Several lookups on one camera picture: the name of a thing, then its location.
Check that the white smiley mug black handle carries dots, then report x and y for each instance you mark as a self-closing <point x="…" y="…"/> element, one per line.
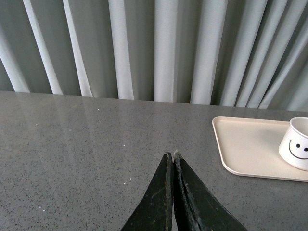
<point x="294" y="145"/>

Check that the grey pleated curtain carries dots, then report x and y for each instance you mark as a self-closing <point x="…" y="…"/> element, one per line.
<point x="243" y="53"/>

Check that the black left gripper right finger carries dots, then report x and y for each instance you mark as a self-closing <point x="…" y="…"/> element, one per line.
<point x="196" y="208"/>

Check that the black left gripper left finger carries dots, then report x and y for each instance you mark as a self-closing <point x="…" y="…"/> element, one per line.
<point x="154" y="212"/>

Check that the cream rectangular tray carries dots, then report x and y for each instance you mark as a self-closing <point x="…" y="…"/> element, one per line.
<point x="249" y="147"/>

